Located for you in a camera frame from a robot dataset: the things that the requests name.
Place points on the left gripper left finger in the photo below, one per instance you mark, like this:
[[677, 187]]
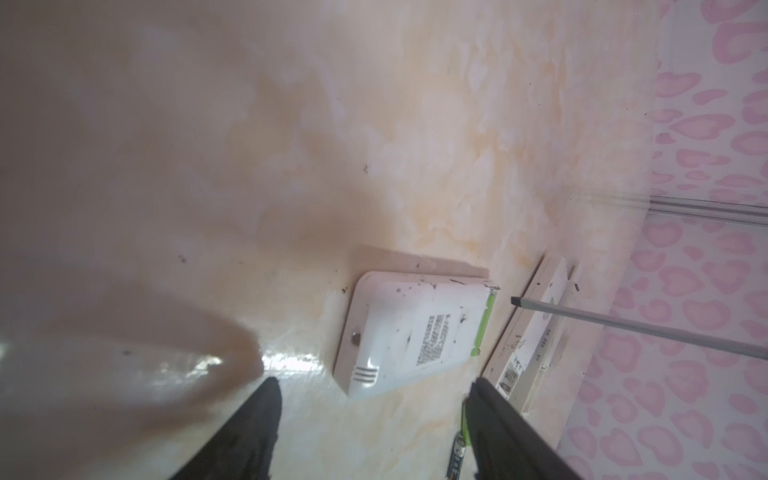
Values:
[[243, 447]]

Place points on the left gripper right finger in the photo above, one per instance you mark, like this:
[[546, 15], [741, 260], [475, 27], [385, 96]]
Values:
[[505, 446]]

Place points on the green battery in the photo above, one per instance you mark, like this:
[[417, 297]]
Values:
[[464, 429]]

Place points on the long slim white remote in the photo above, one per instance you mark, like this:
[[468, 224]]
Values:
[[526, 347]]

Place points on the white air conditioner remote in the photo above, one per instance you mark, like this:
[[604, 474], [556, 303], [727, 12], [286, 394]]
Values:
[[403, 327]]

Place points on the orange handled screwdriver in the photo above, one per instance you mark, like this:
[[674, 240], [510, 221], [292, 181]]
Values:
[[668, 333]]

